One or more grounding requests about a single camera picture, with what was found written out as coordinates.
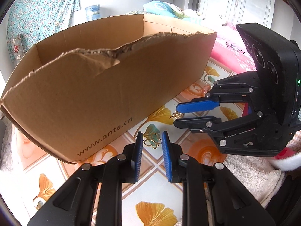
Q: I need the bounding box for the gold link clasp jewelry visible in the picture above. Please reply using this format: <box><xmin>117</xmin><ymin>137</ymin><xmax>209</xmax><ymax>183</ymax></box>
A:
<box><xmin>143</xmin><ymin>133</ymin><xmax>162</xmax><ymax>149</ymax></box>

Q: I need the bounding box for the white fluffy towel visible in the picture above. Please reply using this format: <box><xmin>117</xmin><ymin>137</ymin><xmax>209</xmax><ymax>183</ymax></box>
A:
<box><xmin>223</xmin><ymin>155</ymin><xmax>285</xmax><ymax>208</ymax></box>

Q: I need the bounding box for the pink floral blanket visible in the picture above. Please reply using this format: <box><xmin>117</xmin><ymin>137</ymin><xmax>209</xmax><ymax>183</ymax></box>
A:
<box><xmin>211</xmin><ymin>22</ymin><xmax>256</xmax><ymax>73</ymax></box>

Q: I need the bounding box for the white door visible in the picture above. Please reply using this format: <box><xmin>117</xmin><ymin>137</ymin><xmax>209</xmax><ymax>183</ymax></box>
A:
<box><xmin>198</xmin><ymin>0</ymin><xmax>275</xmax><ymax>28</ymax></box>

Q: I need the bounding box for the turquoise folded cloth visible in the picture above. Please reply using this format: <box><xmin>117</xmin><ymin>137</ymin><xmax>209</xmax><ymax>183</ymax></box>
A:
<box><xmin>143</xmin><ymin>1</ymin><xmax>188</xmax><ymax>19</ymax></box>

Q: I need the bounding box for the brown cardboard box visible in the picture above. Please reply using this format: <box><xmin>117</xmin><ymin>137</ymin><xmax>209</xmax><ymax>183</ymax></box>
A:
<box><xmin>1</xmin><ymin>14</ymin><xmax>217</xmax><ymax>164</ymax></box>

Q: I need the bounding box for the blue white cylindrical container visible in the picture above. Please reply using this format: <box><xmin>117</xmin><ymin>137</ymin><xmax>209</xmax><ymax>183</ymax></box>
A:
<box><xmin>85</xmin><ymin>5</ymin><xmax>101</xmax><ymax>21</ymax></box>

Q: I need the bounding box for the teal floral curtain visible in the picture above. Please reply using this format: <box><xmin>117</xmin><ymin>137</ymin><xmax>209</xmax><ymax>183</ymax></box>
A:
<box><xmin>7</xmin><ymin>0</ymin><xmax>80</xmax><ymax>64</ymax></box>

